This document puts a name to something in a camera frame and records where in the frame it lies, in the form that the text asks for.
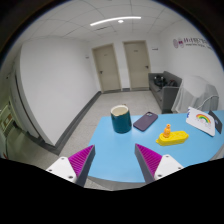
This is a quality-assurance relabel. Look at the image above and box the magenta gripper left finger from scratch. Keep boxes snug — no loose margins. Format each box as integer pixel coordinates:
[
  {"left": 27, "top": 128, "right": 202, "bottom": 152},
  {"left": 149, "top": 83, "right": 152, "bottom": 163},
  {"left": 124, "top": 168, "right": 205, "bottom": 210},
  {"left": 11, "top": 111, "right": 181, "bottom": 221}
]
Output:
[{"left": 47, "top": 145, "right": 95, "bottom": 187}]

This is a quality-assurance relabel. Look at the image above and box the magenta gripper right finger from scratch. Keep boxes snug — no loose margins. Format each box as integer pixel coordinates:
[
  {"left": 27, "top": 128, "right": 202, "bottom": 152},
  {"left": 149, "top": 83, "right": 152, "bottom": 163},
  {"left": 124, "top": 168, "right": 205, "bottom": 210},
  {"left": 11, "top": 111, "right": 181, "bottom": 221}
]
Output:
[{"left": 135, "top": 144, "right": 183, "bottom": 184}]

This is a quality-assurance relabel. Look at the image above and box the yellow power strip block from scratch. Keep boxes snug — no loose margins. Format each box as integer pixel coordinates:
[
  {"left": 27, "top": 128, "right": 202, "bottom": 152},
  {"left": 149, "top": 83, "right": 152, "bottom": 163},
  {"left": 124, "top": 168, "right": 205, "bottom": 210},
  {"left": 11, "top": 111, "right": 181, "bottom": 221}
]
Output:
[{"left": 156, "top": 131, "right": 189, "bottom": 146}]

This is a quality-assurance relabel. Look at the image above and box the purple smartphone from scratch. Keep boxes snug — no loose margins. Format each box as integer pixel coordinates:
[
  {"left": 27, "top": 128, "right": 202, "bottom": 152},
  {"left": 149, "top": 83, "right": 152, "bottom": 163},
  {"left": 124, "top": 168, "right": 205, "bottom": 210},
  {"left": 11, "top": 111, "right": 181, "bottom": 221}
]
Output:
[{"left": 133, "top": 112, "right": 158, "bottom": 131}]

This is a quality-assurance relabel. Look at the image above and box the dark green ceramic mug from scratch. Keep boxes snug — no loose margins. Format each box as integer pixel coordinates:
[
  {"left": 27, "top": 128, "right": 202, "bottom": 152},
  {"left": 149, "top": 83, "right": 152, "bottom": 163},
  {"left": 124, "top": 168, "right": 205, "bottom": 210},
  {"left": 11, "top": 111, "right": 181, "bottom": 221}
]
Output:
[{"left": 111, "top": 105, "right": 132, "bottom": 134}]

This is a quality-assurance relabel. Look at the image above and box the white rainbow card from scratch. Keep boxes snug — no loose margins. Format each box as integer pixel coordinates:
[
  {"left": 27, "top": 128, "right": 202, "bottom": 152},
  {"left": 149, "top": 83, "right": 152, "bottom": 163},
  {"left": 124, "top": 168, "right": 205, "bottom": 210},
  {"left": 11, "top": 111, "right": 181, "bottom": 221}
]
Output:
[{"left": 186, "top": 107, "right": 215, "bottom": 137}]

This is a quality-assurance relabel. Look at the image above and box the dark notebook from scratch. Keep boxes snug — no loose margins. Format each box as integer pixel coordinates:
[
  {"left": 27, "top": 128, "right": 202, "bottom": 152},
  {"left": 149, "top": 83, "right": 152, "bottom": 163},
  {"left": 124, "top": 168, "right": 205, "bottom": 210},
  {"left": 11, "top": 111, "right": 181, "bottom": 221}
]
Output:
[{"left": 208, "top": 110, "right": 222, "bottom": 134}]

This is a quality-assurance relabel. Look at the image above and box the grey sofa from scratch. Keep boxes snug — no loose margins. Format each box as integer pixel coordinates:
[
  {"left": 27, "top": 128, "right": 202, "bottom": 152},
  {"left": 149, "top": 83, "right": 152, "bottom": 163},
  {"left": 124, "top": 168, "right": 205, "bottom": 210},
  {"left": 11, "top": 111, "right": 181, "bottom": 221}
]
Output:
[{"left": 148, "top": 71, "right": 182, "bottom": 113}]

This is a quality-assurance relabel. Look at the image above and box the white covered furniture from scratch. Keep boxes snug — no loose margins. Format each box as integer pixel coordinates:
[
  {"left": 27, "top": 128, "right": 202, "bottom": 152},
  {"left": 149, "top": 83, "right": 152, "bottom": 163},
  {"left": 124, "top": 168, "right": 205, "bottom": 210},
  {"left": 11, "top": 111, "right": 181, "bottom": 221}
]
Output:
[{"left": 171, "top": 76, "right": 219, "bottom": 113}]

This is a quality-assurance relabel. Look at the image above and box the black bag on sofa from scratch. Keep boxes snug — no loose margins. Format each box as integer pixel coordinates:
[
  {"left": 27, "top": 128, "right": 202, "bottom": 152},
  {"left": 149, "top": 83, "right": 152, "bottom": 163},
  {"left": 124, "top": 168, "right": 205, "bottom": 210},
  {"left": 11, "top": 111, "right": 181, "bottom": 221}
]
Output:
[{"left": 154, "top": 75, "right": 177, "bottom": 89}]

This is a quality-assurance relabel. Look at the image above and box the left beige door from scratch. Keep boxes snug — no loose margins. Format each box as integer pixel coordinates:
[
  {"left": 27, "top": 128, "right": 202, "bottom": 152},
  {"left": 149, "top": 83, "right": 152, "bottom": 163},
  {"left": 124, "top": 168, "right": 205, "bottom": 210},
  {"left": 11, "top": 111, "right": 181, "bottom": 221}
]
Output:
[{"left": 93, "top": 44, "right": 121, "bottom": 92}]

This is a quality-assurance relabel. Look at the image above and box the beige door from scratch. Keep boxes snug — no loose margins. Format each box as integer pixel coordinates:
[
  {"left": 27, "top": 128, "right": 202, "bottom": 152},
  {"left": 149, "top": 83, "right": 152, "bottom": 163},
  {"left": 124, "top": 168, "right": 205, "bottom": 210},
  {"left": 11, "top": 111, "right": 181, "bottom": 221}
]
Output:
[
  {"left": 124, "top": 41, "right": 150, "bottom": 89},
  {"left": 93, "top": 44, "right": 121, "bottom": 92}
]

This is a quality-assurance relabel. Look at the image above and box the right beige door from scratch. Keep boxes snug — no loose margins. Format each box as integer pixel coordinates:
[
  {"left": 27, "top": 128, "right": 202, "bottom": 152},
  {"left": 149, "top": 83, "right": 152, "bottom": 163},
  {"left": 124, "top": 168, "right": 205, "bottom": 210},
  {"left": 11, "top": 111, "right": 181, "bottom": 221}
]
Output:
[{"left": 124, "top": 41, "right": 150, "bottom": 89}]

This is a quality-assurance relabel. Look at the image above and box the ceiling strip light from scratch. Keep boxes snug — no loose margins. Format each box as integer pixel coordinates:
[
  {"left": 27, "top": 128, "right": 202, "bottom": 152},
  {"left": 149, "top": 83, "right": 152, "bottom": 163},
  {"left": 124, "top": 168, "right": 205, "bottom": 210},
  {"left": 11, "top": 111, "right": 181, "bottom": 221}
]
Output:
[{"left": 90, "top": 16, "right": 141, "bottom": 27}]

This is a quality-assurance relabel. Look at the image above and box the wall logo sign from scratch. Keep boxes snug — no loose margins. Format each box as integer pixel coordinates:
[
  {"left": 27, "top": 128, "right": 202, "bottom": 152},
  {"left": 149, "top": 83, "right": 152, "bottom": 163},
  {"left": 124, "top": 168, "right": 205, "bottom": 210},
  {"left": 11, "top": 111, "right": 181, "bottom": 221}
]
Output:
[{"left": 173, "top": 37, "right": 212, "bottom": 50}]

